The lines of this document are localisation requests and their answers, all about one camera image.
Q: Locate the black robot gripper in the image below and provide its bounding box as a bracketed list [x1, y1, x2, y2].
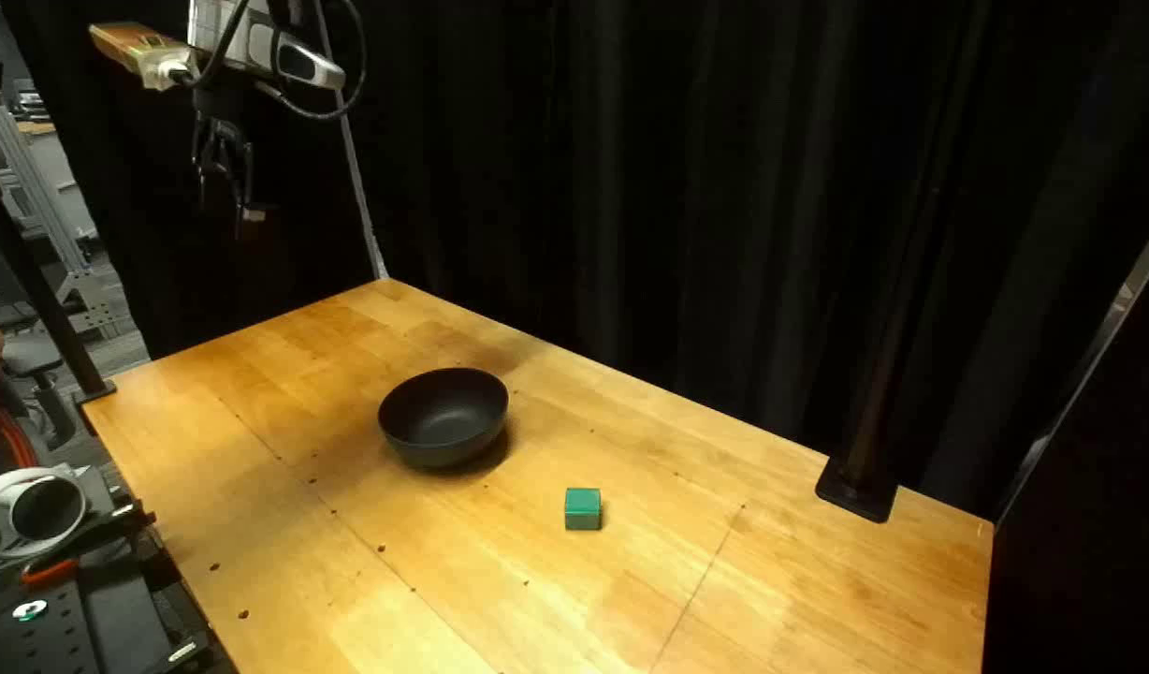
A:
[192, 73, 274, 230]

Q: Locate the green block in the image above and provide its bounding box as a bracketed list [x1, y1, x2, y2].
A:
[561, 481, 607, 534]

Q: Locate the black bowl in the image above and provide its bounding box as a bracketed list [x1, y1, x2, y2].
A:
[373, 363, 511, 475]

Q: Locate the silver metal pole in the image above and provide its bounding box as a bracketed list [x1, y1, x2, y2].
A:
[330, 112, 391, 284]

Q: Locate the black curtain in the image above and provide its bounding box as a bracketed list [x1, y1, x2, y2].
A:
[0, 0, 1149, 525]

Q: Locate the black panel with silver edge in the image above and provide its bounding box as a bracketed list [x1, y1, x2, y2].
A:
[981, 197, 1149, 674]

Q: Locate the grey metal shelf frame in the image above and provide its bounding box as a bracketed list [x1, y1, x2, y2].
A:
[0, 94, 138, 377]

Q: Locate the red cable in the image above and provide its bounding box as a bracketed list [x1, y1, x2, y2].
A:
[0, 400, 41, 488]

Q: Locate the white round camera device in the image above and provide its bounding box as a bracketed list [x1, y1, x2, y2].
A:
[0, 461, 94, 566]

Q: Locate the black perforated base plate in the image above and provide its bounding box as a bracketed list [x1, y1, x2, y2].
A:
[0, 562, 214, 674]

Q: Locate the black post with base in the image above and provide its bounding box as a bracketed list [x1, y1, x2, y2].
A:
[812, 182, 941, 525]

